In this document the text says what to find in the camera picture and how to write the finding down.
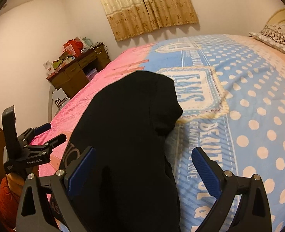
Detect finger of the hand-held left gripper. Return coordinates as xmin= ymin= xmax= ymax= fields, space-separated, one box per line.
xmin=17 ymin=123 xmax=52 ymax=147
xmin=24 ymin=133 xmax=67 ymax=155

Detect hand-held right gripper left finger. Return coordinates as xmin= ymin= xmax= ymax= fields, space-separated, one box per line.
xmin=15 ymin=146 xmax=97 ymax=232

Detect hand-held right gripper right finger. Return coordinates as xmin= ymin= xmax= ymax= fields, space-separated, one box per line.
xmin=192 ymin=147 xmax=272 ymax=232

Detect black jacket with brown hood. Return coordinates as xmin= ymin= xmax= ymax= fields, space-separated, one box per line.
xmin=51 ymin=71 xmax=183 ymax=232

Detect person's left forearm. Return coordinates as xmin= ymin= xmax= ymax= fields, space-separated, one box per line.
xmin=0 ymin=171 xmax=27 ymax=225

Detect white printed paper bag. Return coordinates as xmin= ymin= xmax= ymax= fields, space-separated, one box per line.
xmin=52 ymin=88 xmax=69 ymax=112

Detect brown wooden desk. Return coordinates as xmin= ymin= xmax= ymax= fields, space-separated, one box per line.
xmin=46 ymin=42 xmax=111 ymax=99

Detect white card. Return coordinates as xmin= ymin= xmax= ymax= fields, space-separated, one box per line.
xmin=43 ymin=60 xmax=54 ymax=74

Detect pile of green items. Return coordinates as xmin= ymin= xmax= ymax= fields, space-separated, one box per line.
xmin=52 ymin=55 xmax=75 ymax=69

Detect blue storage box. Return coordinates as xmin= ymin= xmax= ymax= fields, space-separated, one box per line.
xmin=86 ymin=69 xmax=99 ymax=81

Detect blue and pink printed bedsheet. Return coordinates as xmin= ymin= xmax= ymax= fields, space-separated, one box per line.
xmin=32 ymin=34 xmax=285 ymax=232

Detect red bag on desk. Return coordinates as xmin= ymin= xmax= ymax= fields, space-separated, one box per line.
xmin=63 ymin=39 xmax=83 ymax=55

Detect pale paper bags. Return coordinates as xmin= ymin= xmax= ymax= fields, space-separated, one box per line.
xmin=75 ymin=36 xmax=93 ymax=51

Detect patterned pillow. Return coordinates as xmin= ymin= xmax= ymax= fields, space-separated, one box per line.
xmin=249 ymin=24 xmax=285 ymax=56

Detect cream headboard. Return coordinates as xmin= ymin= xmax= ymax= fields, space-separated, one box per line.
xmin=265 ymin=8 xmax=285 ymax=27

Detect grey metal frame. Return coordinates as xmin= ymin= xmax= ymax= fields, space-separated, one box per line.
xmin=48 ymin=86 xmax=54 ymax=122

